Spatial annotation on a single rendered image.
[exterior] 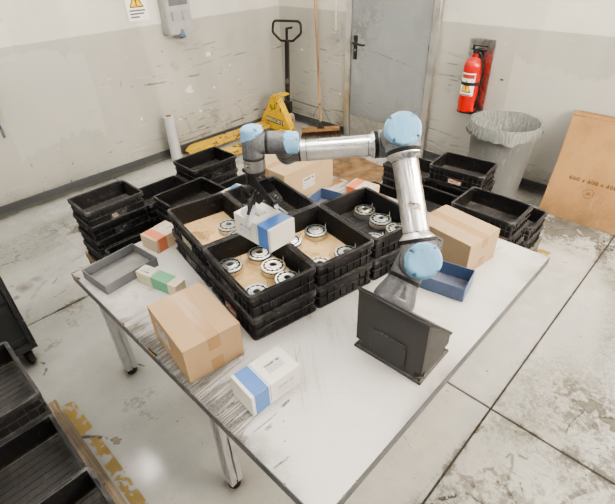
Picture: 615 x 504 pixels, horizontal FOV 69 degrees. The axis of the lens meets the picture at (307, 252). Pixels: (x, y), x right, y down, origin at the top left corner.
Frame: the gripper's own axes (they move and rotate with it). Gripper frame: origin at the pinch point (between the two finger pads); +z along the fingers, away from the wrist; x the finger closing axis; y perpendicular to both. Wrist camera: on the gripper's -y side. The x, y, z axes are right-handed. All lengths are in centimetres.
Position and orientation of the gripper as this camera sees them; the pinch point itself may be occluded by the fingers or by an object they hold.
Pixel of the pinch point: (264, 221)
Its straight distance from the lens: 165.5
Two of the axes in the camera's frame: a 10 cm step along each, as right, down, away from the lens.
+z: 0.3, 8.2, 5.7
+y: -7.2, -3.8, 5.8
